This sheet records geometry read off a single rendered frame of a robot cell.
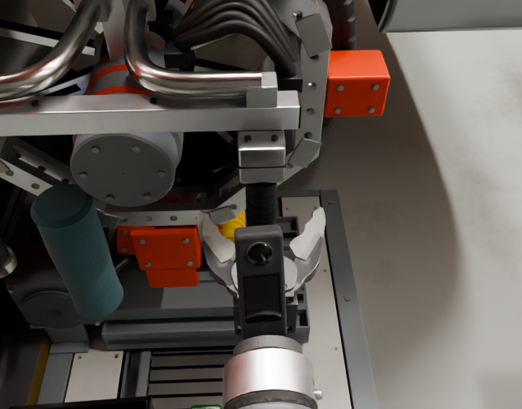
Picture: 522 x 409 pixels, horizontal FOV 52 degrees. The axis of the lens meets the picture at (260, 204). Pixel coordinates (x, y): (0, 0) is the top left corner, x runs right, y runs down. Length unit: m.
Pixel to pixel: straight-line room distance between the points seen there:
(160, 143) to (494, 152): 1.65
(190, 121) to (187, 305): 0.79
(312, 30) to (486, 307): 1.14
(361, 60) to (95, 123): 0.41
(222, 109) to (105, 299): 0.51
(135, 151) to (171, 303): 0.70
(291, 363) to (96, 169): 0.34
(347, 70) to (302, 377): 0.45
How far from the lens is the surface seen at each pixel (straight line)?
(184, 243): 1.00
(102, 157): 0.67
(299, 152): 0.85
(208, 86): 0.54
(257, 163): 0.56
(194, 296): 1.31
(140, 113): 0.56
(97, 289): 0.94
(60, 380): 1.44
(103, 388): 1.40
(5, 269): 0.75
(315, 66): 0.76
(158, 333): 1.34
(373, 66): 0.81
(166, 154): 0.66
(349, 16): 0.83
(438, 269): 1.71
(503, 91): 2.49
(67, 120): 0.59
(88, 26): 0.66
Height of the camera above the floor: 1.31
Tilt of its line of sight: 47 degrees down
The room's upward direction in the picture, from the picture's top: straight up
